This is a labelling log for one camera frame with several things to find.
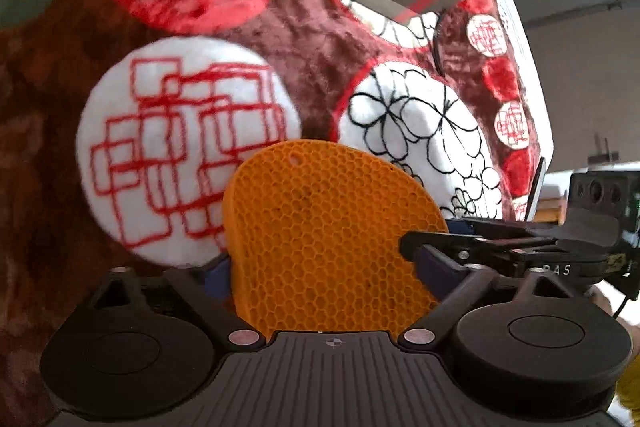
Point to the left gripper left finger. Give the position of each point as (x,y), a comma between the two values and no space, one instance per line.
(207,291)

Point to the red patterned fleece blanket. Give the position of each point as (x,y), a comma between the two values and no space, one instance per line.
(122,122)

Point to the orange honeycomb silicone mat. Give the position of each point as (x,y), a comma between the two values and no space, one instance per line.
(313,231)

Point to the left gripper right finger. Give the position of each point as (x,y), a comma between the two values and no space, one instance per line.
(458,288)

